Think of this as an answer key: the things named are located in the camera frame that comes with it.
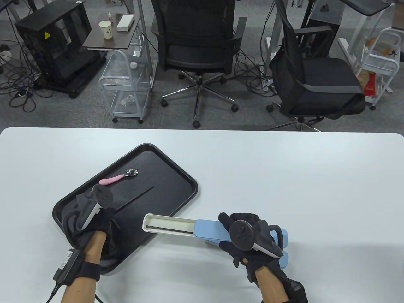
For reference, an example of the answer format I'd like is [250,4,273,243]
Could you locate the brown paper bag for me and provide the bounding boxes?
[357,69,372,90]

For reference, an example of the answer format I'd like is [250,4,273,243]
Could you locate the black plastic tray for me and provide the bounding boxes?
[52,143,199,276]

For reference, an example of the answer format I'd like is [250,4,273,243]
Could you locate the black office chair grey armrests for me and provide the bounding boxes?
[266,0,367,132]

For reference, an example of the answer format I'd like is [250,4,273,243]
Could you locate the dark grey desktop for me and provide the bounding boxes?
[342,0,396,16]

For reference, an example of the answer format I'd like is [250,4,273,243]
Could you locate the white metal basket cart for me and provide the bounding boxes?
[356,28,402,111]

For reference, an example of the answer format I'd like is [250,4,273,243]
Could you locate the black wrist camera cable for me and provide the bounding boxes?
[46,282,104,303]

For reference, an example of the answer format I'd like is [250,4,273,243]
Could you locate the person's left hand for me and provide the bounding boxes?
[74,207,119,258]

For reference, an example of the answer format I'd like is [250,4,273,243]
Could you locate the grey black computer tower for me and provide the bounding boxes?
[301,0,344,59]

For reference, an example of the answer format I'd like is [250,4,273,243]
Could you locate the white floor power strip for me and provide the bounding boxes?
[259,62,276,92]

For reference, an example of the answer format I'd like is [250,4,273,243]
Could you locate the black white handheld controller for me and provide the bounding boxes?
[229,220,283,259]
[63,185,114,247]

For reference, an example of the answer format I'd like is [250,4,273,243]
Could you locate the white wire rolling cart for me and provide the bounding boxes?
[98,50,152,124]

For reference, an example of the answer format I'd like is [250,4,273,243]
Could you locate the black mesh office chair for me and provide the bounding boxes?
[151,0,247,128]

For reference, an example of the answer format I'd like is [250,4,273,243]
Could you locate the pink handle spoon utensil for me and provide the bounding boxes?
[99,169,139,186]

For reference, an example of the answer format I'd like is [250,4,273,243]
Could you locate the person's left forearm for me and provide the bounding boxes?
[62,230,108,303]

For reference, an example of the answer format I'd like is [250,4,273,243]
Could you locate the black computer case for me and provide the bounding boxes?
[14,0,108,99]

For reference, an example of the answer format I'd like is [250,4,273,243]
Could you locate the red packet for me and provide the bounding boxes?
[364,72,378,97]

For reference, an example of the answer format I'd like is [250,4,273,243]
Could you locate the blue lunch box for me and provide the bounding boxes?
[204,240,290,269]
[143,214,289,250]

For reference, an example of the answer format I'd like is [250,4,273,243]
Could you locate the tangle of black cables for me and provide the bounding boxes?
[0,32,54,112]
[234,47,278,95]

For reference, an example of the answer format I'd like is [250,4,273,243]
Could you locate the black wrist camera unit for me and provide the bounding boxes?
[284,278,308,303]
[53,249,101,286]

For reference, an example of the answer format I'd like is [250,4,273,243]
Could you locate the white desk frame foot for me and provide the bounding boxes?
[338,13,371,63]

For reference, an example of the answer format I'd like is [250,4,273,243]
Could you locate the brown top side table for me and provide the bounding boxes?
[83,13,142,52]

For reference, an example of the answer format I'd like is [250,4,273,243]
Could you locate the white rectangular box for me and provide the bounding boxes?
[116,15,135,32]

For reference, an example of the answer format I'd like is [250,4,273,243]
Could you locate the person's right hand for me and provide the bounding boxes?
[218,212,288,288]

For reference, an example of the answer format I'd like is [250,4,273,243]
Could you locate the white paper cup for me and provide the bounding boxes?
[98,21,112,39]

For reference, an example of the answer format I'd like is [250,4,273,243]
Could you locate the person's right forearm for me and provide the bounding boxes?
[254,265,289,303]

